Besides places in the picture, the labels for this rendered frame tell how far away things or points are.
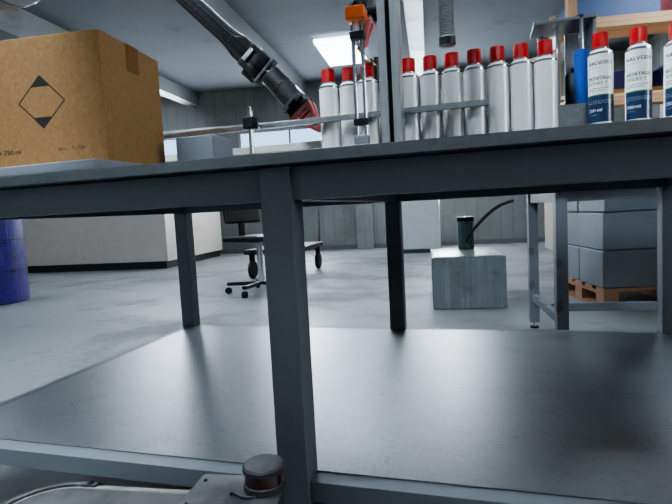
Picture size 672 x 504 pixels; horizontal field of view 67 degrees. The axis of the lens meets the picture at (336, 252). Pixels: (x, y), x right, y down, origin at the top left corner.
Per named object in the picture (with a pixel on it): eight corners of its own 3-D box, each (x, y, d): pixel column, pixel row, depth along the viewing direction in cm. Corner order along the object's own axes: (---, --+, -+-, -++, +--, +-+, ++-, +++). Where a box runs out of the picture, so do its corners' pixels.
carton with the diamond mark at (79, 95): (166, 170, 128) (158, 60, 126) (109, 162, 105) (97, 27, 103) (61, 177, 134) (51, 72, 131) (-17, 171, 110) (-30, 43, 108)
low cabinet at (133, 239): (105, 259, 1000) (100, 211, 993) (226, 255, 953) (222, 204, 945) (23, 273, 799) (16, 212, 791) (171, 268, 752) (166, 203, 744)
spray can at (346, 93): (363, 149, 133) (359, 69, 131) (360, 147, 128) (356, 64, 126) (344, 151, 134) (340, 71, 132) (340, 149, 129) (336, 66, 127)
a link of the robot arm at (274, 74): (256, 77, 132) (272, 61, 131) (265, 84, 139) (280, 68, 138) (273, 96, 132) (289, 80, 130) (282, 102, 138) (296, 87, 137)
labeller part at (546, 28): (587, 31, 126) (587, 27, 126) (597, 16, 116) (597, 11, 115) (529, 39, 130) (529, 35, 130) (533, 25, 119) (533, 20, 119)
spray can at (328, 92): (346, 150, 132) (342, 69, 130) (333, 149, 128) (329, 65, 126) (330, 152, 135) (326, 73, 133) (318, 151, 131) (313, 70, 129)
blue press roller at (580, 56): (588, 122, 120) (587, 51, 119) (591, 120, 117) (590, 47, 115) (573, 124, 121) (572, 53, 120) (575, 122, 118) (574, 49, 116)
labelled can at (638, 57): (648, 124, 113) (648, 30, 112) (655, 121, 108) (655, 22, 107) (622, 126, 115) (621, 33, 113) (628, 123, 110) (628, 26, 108)
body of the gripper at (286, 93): (315, 102, 137) (297, 82, 138) (302, 96, 127) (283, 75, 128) (298, 119, 139) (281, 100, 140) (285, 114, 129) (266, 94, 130)
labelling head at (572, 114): (589, 134, 129) (588, 30, 126) (600, 127, 116) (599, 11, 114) (530, 139, 133) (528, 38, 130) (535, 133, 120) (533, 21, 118)
